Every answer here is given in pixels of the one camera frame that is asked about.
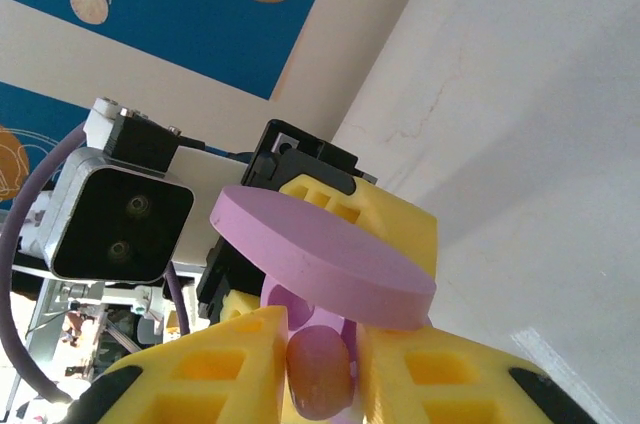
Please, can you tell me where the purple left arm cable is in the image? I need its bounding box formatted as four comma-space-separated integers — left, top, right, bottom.
0, 121, 192, 408

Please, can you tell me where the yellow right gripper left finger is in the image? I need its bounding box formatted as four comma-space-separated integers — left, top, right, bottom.
67, 304, 291, 424

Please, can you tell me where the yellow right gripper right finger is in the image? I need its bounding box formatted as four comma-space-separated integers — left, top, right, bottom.
355, 321, 601, 424

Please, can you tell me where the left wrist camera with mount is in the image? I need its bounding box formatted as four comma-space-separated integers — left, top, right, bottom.
37, 97, 251, 286

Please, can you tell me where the purple earbud charging case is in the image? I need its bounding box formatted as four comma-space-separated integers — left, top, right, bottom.
209, 183, 437, 424

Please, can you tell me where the purple earbud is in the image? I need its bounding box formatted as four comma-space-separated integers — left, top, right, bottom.
284, 327, 354, 421

